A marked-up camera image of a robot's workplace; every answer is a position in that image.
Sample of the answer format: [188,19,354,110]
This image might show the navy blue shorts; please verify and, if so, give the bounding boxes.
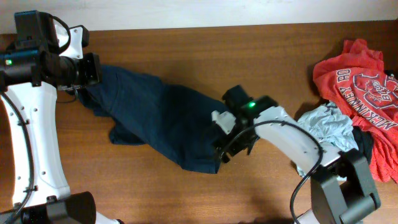
[78,65,227,174]

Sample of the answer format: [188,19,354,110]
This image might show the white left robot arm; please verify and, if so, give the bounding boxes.
[1,11,111,223]

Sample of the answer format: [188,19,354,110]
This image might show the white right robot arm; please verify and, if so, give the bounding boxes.
[211,85,381,224]

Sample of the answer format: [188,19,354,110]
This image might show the light blue crumpled shirt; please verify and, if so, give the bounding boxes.
[295,101,359,178]

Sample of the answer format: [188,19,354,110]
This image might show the black garment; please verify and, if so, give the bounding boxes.
[352,126,374,165]

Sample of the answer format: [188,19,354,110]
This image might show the red printed t-shirt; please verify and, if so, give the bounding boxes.
[312,39,397,182]

